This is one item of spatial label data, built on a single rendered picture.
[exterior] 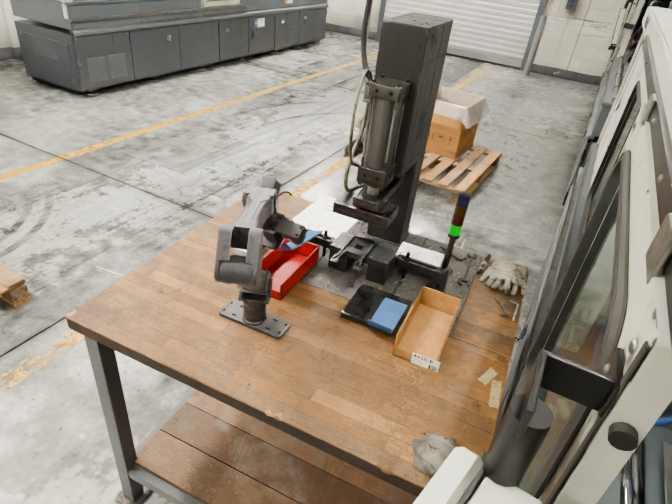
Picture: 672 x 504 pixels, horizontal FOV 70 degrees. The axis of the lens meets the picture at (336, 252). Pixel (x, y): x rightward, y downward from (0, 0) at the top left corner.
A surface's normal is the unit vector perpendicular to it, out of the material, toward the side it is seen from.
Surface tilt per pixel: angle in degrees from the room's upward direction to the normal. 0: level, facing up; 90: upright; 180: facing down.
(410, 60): 90
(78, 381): 0
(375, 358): 0
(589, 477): 90
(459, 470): 7
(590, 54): 90
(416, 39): 90
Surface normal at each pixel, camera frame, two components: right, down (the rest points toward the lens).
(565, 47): -0.47, 0.44
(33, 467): 0.10, -0.83
